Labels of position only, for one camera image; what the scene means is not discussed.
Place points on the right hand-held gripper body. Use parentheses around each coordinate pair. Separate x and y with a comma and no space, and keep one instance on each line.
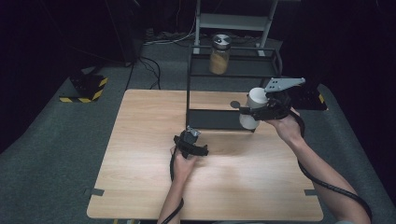
(280,107)

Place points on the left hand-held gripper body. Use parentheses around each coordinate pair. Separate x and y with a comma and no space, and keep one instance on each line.
(188,143)

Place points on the white cylindrical canister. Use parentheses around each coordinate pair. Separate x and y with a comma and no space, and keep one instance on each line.
(256,98)

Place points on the black metal shelf rack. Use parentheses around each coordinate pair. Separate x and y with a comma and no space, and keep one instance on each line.
(218,119)

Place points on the glass jar with metal lid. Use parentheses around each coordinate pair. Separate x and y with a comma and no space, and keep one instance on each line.
(219,54)

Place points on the person's right hand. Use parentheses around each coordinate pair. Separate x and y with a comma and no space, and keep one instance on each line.
(288,127)

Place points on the person's left hand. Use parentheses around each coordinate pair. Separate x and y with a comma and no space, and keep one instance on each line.
(183,166)

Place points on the dark round table grommet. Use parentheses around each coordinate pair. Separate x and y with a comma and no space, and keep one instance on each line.
(234,104)

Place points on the black base with striped tape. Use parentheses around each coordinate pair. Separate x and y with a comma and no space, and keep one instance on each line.
(311,99)
(88,87)

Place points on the white metal stand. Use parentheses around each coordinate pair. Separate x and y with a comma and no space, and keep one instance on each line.
(232,21)

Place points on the grey tape tab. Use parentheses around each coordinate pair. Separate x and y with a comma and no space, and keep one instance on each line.
(310,192)
(95,192)

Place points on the dark cabinet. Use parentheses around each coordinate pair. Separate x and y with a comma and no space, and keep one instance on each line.
(127,31)

